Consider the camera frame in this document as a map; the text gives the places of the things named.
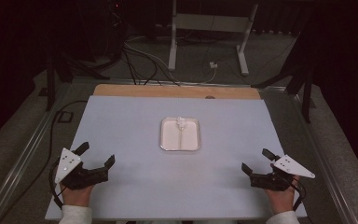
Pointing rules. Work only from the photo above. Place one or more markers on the person's left hand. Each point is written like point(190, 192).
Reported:
point(76, 196)

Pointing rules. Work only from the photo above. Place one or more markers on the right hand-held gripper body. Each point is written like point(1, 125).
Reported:
point(276, 179)

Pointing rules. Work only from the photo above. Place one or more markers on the person's right hand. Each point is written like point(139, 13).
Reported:
point(281, 199)

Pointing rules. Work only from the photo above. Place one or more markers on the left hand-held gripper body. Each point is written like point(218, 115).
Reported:
point(74, 175)

